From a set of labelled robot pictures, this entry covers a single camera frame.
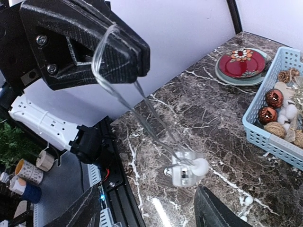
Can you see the twine ball ornament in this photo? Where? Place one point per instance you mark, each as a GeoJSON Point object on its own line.
{"type": "Point", "coordinates": [276, 129]}

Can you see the small green christmas tree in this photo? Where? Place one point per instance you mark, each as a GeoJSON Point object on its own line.
{"type": "Point", "coordinates": [15, 145]}

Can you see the copper red bauble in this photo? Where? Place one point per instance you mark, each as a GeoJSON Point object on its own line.
{"type": "Point", "coordinates": [267, 114]}
{"type": "Point", "coordinates": [274, 98]}

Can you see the white cable duct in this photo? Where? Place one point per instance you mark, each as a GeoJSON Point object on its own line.
{"type": "Point", "coordinates": [102, 216]}

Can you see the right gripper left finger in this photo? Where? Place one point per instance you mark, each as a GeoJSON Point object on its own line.
{"type": "Point", "coordinates": [79, 214]}

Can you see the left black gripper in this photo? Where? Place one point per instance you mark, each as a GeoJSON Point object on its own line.
{"type": "Point", "coordinates": [20, 55]}

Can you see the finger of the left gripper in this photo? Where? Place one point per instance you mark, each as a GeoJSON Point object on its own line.
{"type": "Point", "coordinates": [64, 35]}
{"type": "Point", "coordinates": [94, 73]}

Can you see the light blue plastic basket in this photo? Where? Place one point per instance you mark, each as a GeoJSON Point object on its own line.
{"type": "Point", "coordinates": [289, 149]}

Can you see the red floral plate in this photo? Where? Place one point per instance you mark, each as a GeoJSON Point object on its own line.
{"type": "Point", "coordinates": [242, 63]}

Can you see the black table front rail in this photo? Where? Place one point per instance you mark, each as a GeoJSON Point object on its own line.
{"type": "Point", "coordinates": [118, 193]}

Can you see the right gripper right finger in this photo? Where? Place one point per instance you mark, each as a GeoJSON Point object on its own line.
{"type": "Point", "coordinates": [211, 212]}

